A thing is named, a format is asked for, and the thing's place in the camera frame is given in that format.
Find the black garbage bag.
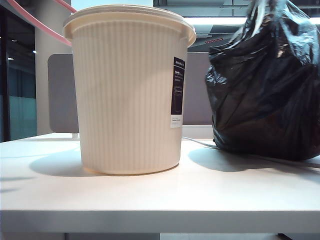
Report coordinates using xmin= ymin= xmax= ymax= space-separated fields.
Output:
xmin=205 ymin=0 xmax=320 ymax=161

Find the pink ring lid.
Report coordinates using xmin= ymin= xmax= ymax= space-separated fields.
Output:
xmin=7 ymin=0 xmax=77 ymax=47

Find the cream ribbed trash can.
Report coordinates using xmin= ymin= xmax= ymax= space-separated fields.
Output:
xmin=63 ymin=5 xmax=197 ymax=175

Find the dark label sticker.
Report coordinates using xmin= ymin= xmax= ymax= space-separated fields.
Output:
xmin=169 ymin=56 xmax=186 ymax=129

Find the grey rounded desk divider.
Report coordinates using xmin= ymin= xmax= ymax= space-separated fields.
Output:
xmin=47 ymin=54 xmax=80 ymax=134

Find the ceiling light strip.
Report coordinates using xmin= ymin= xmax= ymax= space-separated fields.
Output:
xmin=183 ymin=16 xmax=248 ymax=25

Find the beige round column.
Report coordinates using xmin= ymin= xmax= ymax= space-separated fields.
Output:
xmin=34 ymin=0 xmax=76 ymax=136

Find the white cable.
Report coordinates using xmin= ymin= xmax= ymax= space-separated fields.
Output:
xmin=181 ymin=136 xmax=218 ymax=150

